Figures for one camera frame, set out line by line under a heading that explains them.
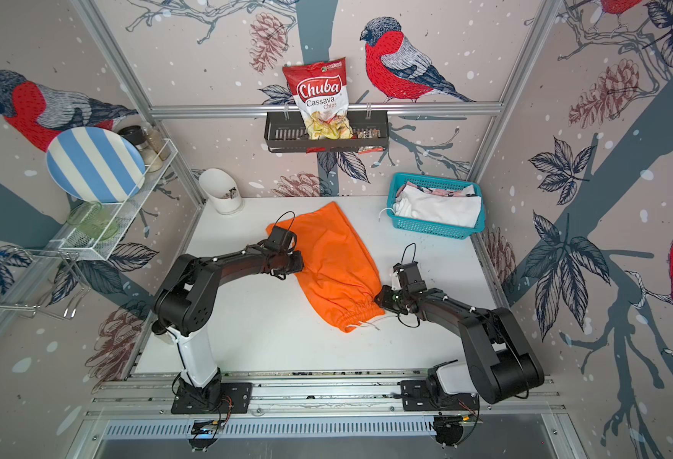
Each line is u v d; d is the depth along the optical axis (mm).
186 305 506
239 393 743
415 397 725
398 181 1178
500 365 426
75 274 718
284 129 947
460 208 1047
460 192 1131
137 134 796
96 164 723
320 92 798
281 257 789
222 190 1109
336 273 952
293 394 760
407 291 728
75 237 658
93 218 698
